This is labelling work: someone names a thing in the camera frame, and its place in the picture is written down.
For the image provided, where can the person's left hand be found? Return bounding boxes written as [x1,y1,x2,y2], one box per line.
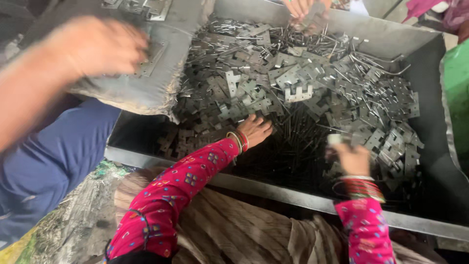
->
[236,114,274,150]

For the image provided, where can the person's right hand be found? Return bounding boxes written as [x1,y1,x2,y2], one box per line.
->
[325,141,372,177]

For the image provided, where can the red and gold wrist bangles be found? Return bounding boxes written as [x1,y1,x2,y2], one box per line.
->
[226,129,250,155]

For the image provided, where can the heap of thin metal pins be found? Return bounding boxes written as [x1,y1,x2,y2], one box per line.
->
[220,104,343,191]

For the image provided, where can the red and white wrist bangles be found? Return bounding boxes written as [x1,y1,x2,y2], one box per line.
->
[332,175,386,204]

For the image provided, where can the pile of metal hinge plates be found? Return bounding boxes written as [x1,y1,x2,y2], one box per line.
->
[158,18,426,191]

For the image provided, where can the bent metal rods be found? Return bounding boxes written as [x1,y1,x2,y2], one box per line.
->
[349,51,412,77]

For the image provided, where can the grey padded cloth cushion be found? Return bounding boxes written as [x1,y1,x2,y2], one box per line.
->
[69,0,217,124]

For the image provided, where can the beige striped cloth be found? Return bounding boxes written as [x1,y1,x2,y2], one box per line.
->
[113,168,452,264]

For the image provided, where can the large grey metal tray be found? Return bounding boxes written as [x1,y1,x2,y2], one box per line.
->
[104,0,469,243]

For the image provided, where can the flat assembled metal hinge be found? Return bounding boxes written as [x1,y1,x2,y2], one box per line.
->
[134,38,169,78]

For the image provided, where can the green plastic sheet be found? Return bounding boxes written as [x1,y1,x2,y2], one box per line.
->
[441,38,469,174]

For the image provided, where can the assembled metal hinges cluster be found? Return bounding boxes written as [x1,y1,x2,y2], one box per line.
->
[101,0,173,22]

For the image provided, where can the pink cloth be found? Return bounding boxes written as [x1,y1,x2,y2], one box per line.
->
[402,0,469,44]

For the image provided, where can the shiny woven plastic sack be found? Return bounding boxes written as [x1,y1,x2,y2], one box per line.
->
[0,159,133,264]

